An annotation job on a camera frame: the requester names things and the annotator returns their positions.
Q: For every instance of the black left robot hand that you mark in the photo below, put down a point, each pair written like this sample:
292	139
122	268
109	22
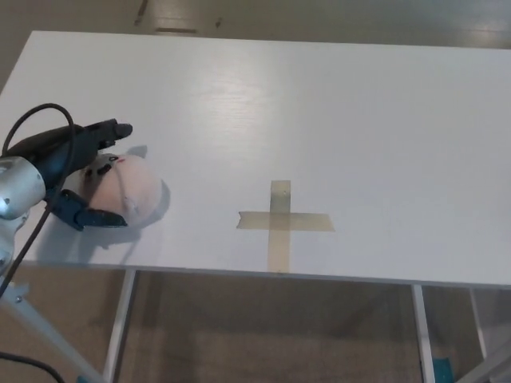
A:
56	151

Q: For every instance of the white plush ball toy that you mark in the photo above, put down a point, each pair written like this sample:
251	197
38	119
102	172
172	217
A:
135	187

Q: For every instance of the blue-grey metal stand bar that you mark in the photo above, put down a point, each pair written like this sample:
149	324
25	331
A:
40	331

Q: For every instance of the white table leg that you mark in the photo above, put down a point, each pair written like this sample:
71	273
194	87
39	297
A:
478	323
424	339
120	331

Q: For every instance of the teal floor marker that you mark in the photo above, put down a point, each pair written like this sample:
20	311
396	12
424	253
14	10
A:
443	371

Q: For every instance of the grey diagonal bar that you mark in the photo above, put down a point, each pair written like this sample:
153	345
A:
493	367

